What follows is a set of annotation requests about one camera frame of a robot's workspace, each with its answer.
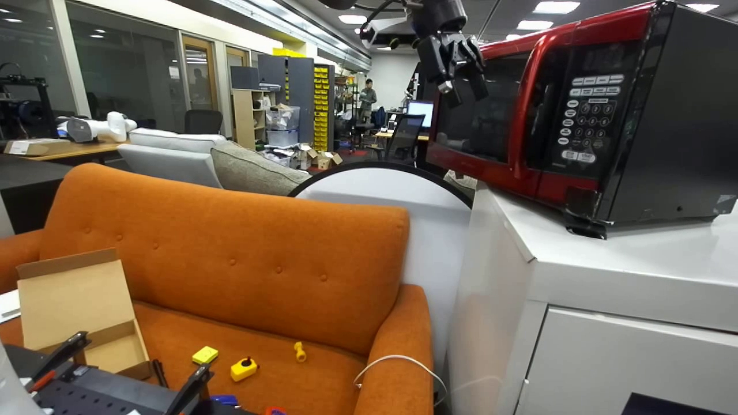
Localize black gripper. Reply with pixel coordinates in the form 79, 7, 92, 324
414, 30, 491, 103

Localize microwave door with red handle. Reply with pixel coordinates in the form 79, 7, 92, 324
425, 6, 657, 207

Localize red black microwave body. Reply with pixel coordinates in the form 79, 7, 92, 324
475, 0, 738, 240

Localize small lit monitor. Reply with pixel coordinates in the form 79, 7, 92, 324
404, 100, 437, 133

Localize distant standing person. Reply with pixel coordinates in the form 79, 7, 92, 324
359, 76, 380, 115

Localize ceiling light panel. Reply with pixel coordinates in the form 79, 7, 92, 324
532, 0, 584, 18

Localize white round-topped panel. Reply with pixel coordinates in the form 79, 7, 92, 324
287, 159, 475, 377

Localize yellow black storage cabinet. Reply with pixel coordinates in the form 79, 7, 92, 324
255, 48, 336, 156

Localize wooden shelf unit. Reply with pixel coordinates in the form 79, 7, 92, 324
229, 86, 272, 151

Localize grey cushion sofa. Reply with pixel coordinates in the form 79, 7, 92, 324
208, 139, 314, 199

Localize white cabinet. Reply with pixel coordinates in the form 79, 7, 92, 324
448, 183, 738, 415

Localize black office chair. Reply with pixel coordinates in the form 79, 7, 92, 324
181, 107, 226, 137

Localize wooden framed door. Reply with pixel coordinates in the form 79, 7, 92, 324
180, 32, 222, 114

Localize orange fabric sofa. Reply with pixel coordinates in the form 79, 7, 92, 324
0, 159, 435, 415

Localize white armchair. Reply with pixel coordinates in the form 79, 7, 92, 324
112, 127, 230, 189

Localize white cylindrical device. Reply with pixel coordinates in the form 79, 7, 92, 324
54, 109, 139, 145

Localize yellow square block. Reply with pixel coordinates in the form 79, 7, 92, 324
188, 345, 222, 369

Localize wooden top desk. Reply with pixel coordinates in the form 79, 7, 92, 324
0, 137, 124, 234

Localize open cardboard box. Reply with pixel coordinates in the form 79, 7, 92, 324
13, 248, 157, 380

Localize white paper sheet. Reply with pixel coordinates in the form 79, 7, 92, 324
0, 287, 22, 326

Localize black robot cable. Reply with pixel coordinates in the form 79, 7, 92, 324
355, 0, 422, 46

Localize white cable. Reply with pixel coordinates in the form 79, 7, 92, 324
351, 354, 449, 409

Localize black handled pliers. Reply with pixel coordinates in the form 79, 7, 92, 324
164, 364, 215, 415

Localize black machine frame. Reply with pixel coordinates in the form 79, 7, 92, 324
0, 71, 57, 141

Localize black red handled tool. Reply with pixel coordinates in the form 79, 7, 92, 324
26, 331, 92, 387

